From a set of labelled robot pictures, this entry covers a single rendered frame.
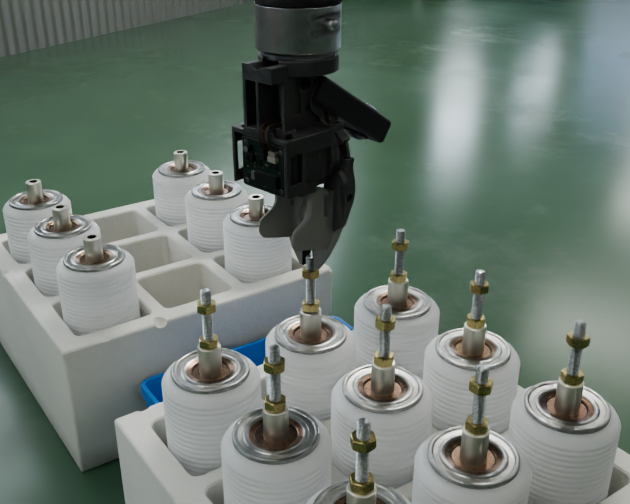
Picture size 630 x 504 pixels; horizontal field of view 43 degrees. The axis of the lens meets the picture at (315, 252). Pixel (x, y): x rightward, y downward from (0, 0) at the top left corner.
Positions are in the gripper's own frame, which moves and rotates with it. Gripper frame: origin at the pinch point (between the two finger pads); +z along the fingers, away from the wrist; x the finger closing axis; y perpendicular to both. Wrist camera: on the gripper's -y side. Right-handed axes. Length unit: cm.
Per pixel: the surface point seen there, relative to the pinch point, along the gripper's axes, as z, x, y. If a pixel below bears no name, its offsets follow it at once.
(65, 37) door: 32, -276, -130
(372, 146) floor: 34, -85, -112
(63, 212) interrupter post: 6.9, -42.6, 4.1
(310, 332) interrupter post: 8.5, 0.7, 1.4
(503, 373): 9.7, 18.1, -7.6
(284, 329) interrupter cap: 9.1, -2.4, 2.1
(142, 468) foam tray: 18.1, -4.5, 19.6
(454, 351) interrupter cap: 9.2, 12.9, -6.9
